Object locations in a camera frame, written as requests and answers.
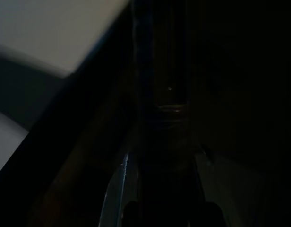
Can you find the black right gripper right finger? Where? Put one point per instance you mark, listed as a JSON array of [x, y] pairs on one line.
[[211, 189]]

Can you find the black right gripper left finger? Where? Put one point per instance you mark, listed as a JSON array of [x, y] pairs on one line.
[[119, 194]]

